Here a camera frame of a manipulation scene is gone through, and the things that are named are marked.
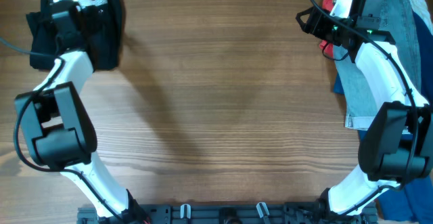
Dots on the black shorts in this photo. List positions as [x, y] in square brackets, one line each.
[103, 20]

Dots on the light denim shorts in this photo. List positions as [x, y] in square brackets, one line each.
[361, 108]

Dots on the blue garment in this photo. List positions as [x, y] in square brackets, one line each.
[414, 203]

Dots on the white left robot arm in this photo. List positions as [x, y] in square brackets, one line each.
[53, 132]

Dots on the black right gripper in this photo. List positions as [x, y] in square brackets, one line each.
[314, 23]

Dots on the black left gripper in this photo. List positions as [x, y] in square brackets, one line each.
[56, 30]

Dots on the black mounting rail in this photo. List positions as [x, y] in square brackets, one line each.
[288, 213]

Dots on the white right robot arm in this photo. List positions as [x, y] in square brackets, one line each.
[396, 148]

